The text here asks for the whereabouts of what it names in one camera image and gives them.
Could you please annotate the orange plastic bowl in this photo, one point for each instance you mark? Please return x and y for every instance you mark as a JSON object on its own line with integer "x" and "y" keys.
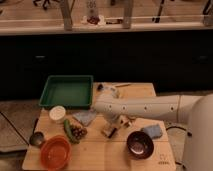
{"x": 55, "y": 153}

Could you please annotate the blue cloth left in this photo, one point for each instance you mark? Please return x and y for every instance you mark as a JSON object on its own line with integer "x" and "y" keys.
{"x": 84, "y": 117}

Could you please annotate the green cucumber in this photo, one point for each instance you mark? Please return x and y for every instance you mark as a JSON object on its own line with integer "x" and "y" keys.
{"x": 68, "y": 132}

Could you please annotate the brown grapes bunch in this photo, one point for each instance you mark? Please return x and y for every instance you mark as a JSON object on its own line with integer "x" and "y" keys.
{"x": 78, "y": 132}

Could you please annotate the metal spoon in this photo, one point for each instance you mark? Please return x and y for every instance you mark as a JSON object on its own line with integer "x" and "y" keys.
{"x": 127, "y": 124}

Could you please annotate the white small bowl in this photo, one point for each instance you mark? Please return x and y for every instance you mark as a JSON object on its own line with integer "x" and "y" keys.
{"x": 57, "y": 114}

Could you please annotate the metal measuring cup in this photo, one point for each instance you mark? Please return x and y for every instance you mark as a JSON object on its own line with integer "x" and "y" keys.
{"x": 37, "y": 139}

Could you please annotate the dark purple bowl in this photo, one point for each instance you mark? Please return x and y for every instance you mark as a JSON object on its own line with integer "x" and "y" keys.
{"x": 139, "y": 145}

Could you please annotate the blue sponge right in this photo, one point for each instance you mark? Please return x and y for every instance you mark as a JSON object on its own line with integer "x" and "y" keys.
{"x": 153, "y": 131}

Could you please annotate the wooden black eraser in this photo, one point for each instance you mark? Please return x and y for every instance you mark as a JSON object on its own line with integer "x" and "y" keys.
{"x": 109, "y": 130}

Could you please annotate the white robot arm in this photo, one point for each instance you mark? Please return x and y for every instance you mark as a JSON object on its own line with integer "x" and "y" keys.
{"x": 194, "y": 111}

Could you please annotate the green plastic tray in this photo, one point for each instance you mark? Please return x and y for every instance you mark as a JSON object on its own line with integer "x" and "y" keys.
{"x": 69, "y": 91}

